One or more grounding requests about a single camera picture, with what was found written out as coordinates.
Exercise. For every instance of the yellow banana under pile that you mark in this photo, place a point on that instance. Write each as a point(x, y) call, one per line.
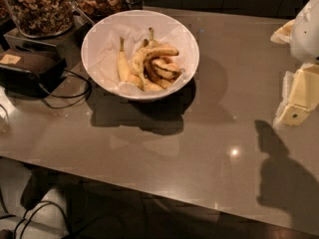
point(154, 82)

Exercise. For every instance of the small yellow banana left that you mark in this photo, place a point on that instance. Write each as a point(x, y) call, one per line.
point(122, 63)

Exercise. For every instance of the spotted yellow banana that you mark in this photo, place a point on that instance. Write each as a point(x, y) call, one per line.
point(150, 49)

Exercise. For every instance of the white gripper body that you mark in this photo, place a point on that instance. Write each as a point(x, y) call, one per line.
point(306, 34)

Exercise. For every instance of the black device with brown pad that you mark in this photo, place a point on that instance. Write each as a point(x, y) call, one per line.
point(31, 73)

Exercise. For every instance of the white bowl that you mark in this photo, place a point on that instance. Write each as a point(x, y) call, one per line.
point(99, 34)

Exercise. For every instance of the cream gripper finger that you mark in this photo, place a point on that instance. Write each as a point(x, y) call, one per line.
point(300, 96)
point(283, 34)

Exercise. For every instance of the large glass jar of nuts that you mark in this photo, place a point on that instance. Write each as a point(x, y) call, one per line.
point(41, 18)

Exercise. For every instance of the dark metal stand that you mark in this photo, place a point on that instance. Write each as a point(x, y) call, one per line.
point(67, 45)

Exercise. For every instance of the brown spotted banana right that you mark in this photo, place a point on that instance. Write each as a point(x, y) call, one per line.
point(166, 70)

